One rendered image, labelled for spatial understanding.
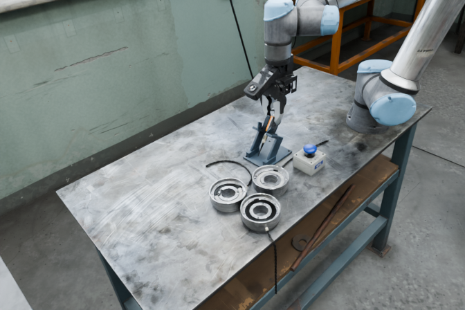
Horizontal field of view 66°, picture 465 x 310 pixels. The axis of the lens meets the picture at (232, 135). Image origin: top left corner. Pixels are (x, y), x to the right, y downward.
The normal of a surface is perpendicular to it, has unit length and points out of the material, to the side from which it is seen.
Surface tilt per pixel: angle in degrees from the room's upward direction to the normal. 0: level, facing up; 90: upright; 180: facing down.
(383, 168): 0
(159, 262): 0
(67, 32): 90
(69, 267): 0
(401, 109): 97
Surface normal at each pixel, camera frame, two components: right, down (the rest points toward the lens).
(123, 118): 0.67, 0.38
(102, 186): -0.07, -0.83
